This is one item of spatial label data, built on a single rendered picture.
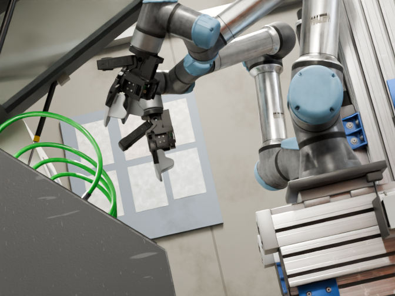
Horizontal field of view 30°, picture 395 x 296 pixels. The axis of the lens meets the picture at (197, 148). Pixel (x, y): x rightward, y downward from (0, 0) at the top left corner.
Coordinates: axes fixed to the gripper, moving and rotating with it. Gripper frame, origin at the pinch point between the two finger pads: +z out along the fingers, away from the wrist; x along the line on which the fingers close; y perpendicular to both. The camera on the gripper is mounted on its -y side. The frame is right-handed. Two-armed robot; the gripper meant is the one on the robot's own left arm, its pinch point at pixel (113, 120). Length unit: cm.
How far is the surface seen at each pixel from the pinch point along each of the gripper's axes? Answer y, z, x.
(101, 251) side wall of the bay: 21.5, 20.1, -22.8
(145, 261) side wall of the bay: 30.3, 18.8, -18.5
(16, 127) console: -53, 30, 31
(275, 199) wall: -32, 96, 270
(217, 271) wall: -41, 145, 241
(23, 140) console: -48, 33, 31
